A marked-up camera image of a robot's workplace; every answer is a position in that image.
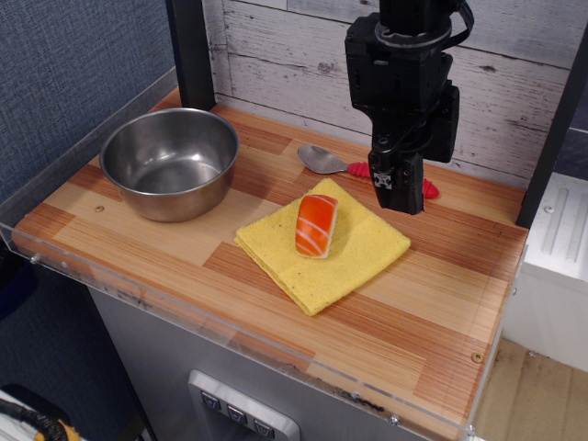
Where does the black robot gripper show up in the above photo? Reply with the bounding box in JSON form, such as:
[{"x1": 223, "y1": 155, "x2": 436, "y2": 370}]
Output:
[{"x1": 345, "y1": 12, "x2": 460, "y2": 215}]

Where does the metal spoon with red handle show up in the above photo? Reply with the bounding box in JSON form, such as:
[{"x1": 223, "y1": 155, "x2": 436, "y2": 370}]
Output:
[{"x1": 298, "y1": 145, "x2": 440, "y2": 200}]

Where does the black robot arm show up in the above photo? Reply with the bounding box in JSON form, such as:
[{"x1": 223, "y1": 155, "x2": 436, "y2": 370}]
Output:
[{"x1": 345, "y1": 1, "x2": 472, "y2": 215}]

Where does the yellow folded cloth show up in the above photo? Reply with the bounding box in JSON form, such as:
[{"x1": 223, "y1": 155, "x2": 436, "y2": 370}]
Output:
[{"x1": 234, "y1": 178, "x2": 411, "y2": 316}]

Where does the salmon nigiri sushi toy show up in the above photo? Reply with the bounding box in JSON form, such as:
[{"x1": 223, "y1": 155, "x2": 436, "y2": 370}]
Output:
[{"x1": 295, "y1": 194, "x2": 339, "y2": 259}]

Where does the stainless steel bowl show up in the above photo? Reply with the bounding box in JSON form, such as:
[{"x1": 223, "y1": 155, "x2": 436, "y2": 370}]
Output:
[{"x1": 99, "y1": 107, "x2": 240, "y2": 222}]

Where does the grey cabinet with button panel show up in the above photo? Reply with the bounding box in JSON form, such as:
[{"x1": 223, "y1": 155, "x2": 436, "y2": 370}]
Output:
[{"x1": 86, "y1": 287, "x2": 442, "y2": 441}]

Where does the clear acrylic table guard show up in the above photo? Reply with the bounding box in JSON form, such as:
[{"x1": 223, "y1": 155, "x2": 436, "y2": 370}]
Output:
[{"x1": 0, "y1": 66, "x2": 527, "y2": 441}]

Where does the black vertical post right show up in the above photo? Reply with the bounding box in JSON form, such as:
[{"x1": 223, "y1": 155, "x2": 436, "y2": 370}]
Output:
[{"x1": 515, "y1": 28, "x2": 587, "y2": 229}]

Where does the black vertical post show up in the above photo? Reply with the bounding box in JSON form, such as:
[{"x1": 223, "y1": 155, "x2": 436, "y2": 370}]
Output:
[
  {"x1": 165, "y1": 0, "x2": 216, "y2": 110},
  {"x1": 515, "y1": 28, "x2": 587, "y2": 229}
]

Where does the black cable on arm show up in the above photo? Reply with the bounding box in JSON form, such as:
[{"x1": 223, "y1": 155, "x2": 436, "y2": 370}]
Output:
[{"x1": 440, "y1": 0, "x2": 475, "y2": 50}]

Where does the black vertical post left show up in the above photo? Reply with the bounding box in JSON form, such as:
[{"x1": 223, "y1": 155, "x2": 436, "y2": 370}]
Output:
[{"x1": 165, "y1": 0, "x2": 216, "y2": 110}]

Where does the black and yellow cable bundle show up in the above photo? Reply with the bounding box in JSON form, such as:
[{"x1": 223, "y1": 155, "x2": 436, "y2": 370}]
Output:
[{"x1": 0, "y1": 397, "x2": 82, "y2": 441}]

